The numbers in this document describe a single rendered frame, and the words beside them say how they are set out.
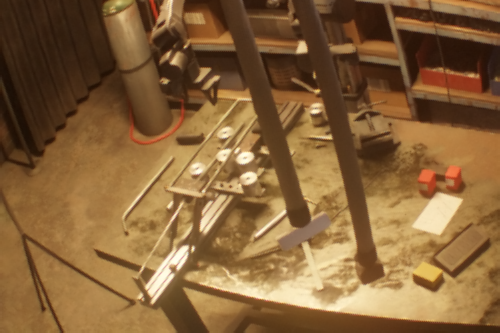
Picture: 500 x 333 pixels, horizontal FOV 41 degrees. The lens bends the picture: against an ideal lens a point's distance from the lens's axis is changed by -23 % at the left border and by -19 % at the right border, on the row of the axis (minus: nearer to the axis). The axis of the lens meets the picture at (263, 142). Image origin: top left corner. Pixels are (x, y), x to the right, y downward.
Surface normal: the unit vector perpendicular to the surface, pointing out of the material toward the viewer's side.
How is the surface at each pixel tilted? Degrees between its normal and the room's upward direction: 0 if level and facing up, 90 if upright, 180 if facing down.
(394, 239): 0
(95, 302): 0
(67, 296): 0
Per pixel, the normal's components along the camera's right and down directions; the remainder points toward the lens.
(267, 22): -0.47, 0.62
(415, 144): -0.25, -0.78
